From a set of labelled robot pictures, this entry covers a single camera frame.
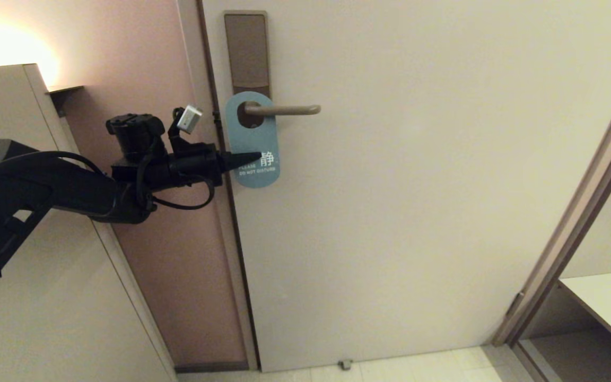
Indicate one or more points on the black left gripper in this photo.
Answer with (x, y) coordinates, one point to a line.
(194, 170)

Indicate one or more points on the blue do-not-disturb door hanger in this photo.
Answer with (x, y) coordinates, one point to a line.
(255, 140)

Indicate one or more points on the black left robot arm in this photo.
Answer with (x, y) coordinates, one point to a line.
(45, 185)

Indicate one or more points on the brown door lock plate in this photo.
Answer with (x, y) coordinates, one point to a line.
(247, 53)

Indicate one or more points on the white room door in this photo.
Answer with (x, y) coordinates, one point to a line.
(417, 212)

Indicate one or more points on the brown skirting board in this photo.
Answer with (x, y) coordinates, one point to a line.
(210, 367)

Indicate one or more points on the small metal floor doorstop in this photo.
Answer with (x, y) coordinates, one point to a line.
(345, 364)

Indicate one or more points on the beige cabinet panel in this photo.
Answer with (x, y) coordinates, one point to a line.
(45, 297)

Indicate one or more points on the closet base board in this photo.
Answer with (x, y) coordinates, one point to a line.
(576, 361)

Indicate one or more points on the black left camera bracket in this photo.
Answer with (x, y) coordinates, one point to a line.
(178, 140)

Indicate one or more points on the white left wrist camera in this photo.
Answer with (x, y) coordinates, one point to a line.
(189, 119)

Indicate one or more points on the dark brown wall ledge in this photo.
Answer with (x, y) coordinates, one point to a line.
(62, 98)

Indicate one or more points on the small closet frame bracket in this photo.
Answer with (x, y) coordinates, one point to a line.
(515, 305)

